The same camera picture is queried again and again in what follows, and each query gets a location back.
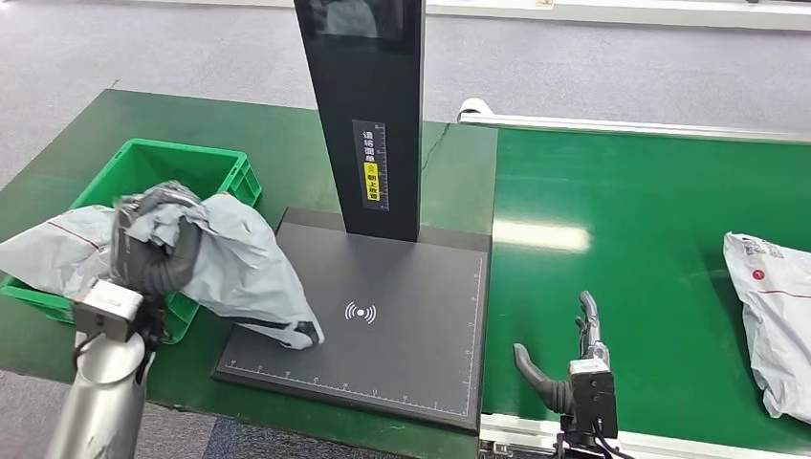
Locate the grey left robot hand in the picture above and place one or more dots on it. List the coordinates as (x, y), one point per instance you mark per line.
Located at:
(123, 241)

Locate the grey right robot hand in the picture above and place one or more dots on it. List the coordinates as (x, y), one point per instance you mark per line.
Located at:
(589, 336)

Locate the grey mailer bag red print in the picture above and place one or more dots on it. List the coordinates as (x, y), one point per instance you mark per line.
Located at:
(247, 272)

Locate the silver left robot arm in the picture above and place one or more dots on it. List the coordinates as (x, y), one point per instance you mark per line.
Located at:
(104, 393)

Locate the green conveyor belt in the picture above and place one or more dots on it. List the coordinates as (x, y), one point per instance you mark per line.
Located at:
(633, 190)

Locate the white conveyor roller end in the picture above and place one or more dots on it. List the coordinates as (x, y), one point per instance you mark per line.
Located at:
(474, 108)

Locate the grey crumpled mailer bag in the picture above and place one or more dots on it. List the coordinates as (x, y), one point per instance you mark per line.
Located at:
(57, 253)

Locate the green plastic crate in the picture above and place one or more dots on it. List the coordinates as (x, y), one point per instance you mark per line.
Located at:
(177, 168)

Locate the dark green table mat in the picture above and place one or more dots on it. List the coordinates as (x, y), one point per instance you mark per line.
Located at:
(285, 158)

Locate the grey mailer bag red line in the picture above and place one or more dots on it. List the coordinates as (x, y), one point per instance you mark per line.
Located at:
(779, 317)

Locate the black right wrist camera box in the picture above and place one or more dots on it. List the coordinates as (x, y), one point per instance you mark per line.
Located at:
(592, 399)

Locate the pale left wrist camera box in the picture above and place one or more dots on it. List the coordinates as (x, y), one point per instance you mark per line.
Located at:
(108, 310)

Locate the silver conveyor frame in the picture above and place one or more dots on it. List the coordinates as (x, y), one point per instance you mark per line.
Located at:
(633, 127)

